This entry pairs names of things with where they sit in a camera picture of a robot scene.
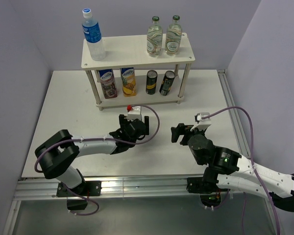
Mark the Pocari water bottle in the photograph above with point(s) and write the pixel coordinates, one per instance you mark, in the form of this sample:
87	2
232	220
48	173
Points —
92	34

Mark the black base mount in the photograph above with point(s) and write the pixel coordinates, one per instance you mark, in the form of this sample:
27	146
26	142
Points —
210	194
86	189

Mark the aluminium rail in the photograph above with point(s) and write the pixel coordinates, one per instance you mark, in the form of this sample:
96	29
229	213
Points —
109	187
234	115

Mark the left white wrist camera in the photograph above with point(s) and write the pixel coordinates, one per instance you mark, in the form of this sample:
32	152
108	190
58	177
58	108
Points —
133	113

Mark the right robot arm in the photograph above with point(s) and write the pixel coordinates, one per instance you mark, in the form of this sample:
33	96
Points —
228	169

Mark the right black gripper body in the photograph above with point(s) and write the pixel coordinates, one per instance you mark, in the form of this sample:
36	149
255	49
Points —
199	160

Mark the aluminium right side rail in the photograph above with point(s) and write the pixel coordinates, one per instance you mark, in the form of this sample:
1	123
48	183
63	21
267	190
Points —
234	115

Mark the white two-tier shelf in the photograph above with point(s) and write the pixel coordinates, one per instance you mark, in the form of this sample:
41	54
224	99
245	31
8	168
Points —
130	51

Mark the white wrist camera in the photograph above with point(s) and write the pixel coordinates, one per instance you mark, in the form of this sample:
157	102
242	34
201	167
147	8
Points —
133	113
202	122

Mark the pineapple juice carton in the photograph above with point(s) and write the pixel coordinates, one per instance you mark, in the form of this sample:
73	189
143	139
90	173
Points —
128	82

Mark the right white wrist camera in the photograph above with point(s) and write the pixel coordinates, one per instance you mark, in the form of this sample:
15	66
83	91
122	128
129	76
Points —
202	122

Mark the grape juice carton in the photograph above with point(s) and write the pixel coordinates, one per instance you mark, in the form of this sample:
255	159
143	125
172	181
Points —
108	84

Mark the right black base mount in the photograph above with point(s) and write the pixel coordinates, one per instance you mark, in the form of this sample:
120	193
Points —
210	194

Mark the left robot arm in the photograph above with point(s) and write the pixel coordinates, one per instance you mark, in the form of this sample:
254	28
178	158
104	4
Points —
55	156

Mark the aluminium front rail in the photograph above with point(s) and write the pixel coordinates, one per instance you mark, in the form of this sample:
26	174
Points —
109	187

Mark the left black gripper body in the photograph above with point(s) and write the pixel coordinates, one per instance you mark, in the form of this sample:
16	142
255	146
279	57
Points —
126	124

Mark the green-cap glass bottle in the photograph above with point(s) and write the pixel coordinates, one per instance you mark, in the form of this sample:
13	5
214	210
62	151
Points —
173	36
154	37

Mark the black Schweppes can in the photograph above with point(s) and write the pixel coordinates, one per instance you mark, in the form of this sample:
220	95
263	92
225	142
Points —
151	82
167	82

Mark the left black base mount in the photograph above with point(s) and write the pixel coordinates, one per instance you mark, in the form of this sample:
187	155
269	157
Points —
86	189

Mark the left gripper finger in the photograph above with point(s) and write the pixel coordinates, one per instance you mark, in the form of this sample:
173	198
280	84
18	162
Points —
146	123
123	121

